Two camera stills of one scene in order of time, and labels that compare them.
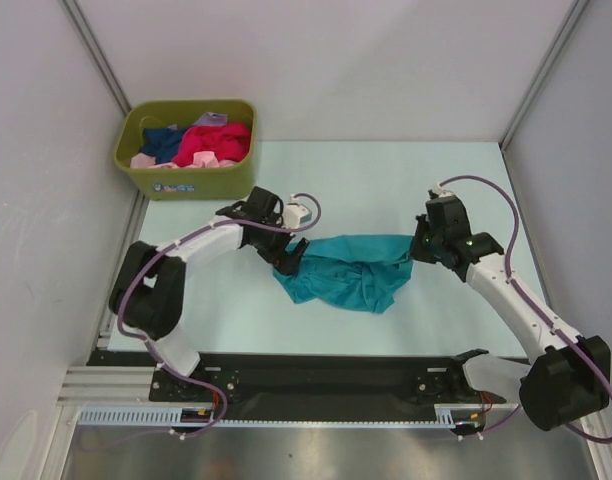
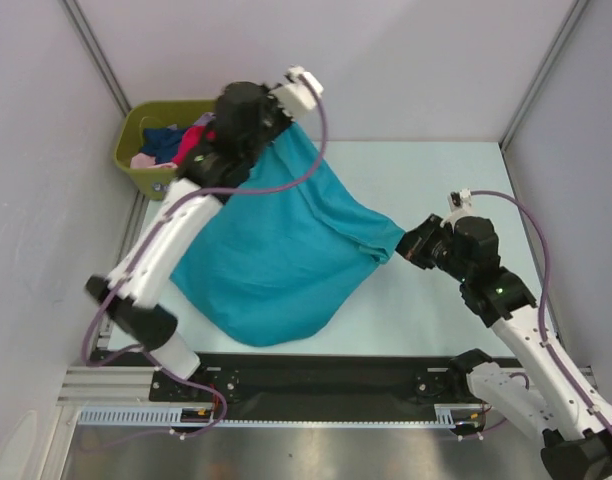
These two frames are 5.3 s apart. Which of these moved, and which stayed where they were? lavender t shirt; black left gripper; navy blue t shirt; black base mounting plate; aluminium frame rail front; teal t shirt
Moved: black left gripper; teal t shirt
Stayed: navy blue t shirt; black base mounting plate; aluminium frame rail front; lavender t shirt
